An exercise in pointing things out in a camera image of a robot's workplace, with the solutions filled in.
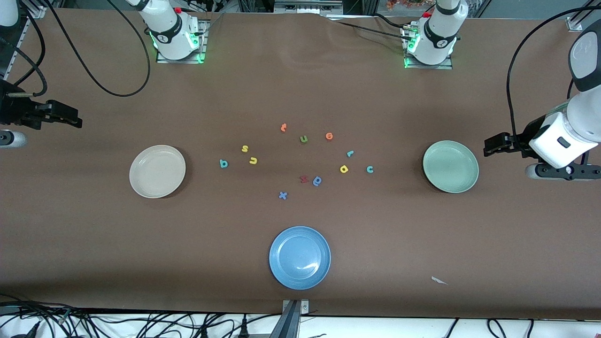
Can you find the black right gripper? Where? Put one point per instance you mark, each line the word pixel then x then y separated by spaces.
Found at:
pixel 14 111

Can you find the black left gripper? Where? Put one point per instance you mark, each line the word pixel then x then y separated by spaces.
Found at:
pixel 520 139

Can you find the beige round plate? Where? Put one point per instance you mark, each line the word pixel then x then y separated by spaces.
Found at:
pixel 157 171

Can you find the green round plate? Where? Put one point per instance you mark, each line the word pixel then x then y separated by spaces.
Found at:
pixel 450 166

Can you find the brown table cover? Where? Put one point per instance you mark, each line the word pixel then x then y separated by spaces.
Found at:
pixel 94 234

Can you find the white paper scrap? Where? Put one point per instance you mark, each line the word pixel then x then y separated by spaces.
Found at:
pixel 437 280

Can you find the orange patterned object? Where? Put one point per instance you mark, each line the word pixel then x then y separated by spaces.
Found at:
pixel 408 3

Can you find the blue foam letter q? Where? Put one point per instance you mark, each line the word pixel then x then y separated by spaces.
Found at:
pixel 314 182

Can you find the blue round plate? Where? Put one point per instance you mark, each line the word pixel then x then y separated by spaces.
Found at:
pixel 299 257

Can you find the grey metal box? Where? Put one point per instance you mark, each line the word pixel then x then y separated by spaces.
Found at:
pixel 307 6

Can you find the black power plug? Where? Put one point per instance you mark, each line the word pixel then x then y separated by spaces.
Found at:
pixel 204 332
pixel 243 328

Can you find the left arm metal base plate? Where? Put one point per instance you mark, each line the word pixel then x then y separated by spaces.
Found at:
pixel 429 66

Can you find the aluminium frame profile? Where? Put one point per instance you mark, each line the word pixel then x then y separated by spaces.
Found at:
pixel 37 11
pixel 573 24

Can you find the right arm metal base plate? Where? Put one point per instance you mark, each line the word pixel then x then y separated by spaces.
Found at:
pixel 203 47

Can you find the grey metal camera mount bracket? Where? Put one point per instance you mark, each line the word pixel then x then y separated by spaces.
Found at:
pixel 292 324

